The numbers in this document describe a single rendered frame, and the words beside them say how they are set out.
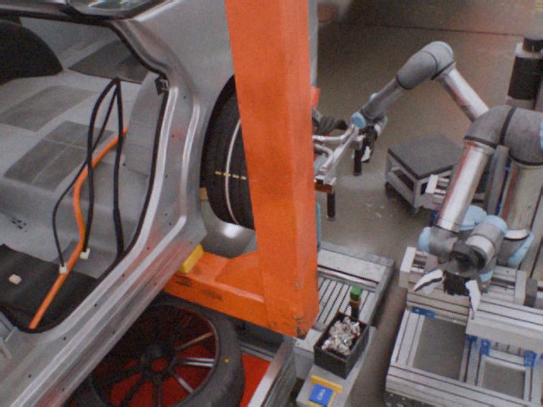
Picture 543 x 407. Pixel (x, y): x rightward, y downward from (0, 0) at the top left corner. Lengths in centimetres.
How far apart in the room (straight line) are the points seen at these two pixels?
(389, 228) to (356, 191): 42
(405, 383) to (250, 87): 146
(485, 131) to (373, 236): 179
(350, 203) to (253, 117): 211
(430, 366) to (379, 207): 135
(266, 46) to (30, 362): 112
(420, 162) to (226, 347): 176
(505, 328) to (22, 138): 216
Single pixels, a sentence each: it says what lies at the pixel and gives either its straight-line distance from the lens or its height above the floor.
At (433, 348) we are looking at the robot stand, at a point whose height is 21.
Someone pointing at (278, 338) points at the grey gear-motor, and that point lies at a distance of 264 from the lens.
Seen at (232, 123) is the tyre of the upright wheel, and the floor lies 113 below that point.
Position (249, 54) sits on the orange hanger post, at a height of 169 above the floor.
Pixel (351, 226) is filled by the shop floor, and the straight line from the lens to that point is 343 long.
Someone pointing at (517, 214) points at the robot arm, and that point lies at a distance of 184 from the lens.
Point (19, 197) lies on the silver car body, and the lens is 256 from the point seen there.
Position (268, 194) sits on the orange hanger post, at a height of 123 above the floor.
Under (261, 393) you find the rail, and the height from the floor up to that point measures 39.
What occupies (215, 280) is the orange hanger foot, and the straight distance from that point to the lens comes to 222.
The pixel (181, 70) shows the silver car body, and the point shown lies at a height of 147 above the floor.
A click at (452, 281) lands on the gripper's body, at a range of 149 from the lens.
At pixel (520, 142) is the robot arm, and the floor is 140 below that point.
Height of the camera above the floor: 228
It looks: 39 degrees down
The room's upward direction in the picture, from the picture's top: 6 degrees counter-clockwise
